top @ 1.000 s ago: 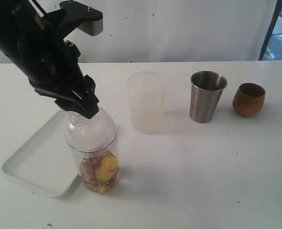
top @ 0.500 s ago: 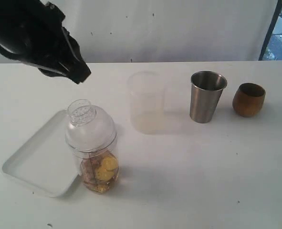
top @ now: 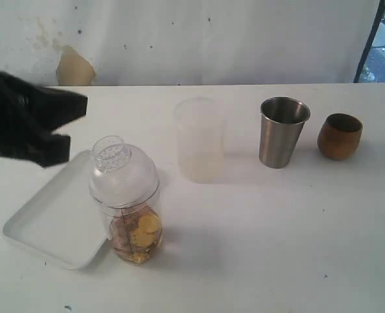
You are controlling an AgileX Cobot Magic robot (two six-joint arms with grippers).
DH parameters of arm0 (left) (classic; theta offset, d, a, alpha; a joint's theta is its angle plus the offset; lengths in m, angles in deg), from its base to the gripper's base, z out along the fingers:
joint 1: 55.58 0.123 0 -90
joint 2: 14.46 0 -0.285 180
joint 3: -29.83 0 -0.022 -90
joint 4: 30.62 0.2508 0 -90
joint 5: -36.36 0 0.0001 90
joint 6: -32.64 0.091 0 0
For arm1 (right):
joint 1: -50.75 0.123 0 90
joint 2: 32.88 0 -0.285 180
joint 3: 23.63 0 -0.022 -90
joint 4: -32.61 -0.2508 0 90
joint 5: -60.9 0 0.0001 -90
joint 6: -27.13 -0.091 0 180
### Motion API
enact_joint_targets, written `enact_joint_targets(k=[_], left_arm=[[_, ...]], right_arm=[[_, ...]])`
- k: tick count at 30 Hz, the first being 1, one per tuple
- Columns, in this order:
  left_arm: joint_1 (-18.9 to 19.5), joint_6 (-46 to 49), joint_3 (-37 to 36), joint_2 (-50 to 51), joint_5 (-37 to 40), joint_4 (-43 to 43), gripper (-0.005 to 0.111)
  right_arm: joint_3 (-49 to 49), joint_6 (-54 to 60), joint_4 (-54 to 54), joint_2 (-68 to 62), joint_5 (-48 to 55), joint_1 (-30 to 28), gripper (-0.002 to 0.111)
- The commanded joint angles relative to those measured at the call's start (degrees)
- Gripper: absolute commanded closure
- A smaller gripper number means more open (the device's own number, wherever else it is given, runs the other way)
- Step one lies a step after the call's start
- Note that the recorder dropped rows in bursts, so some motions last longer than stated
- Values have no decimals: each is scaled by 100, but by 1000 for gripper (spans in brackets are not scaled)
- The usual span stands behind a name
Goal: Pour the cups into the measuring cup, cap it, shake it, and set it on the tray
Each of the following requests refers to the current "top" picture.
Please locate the white rectangular tray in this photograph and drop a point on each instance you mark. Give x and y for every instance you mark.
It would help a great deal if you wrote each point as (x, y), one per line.
(61, 223)

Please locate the black metal frame post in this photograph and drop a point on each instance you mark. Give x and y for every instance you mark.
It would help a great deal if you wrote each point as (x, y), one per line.
(374, 28)

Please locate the clear plastic shaker cup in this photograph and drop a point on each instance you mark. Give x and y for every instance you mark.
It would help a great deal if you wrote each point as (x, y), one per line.
(126, 205)

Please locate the small amber bowl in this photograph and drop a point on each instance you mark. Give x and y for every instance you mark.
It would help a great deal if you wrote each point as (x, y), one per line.
(339, 136)

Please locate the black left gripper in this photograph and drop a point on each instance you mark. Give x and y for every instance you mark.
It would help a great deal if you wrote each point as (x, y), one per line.
(51, 109)

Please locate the clear dome strainer lid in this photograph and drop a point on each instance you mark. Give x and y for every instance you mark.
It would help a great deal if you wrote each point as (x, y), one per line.
(123, 175)

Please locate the frosted translucent plastic cup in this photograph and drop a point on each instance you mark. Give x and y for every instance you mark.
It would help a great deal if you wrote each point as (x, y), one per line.
(200, 128)

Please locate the stainless steel cup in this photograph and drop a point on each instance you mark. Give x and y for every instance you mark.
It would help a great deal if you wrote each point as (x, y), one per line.
(282, 120)

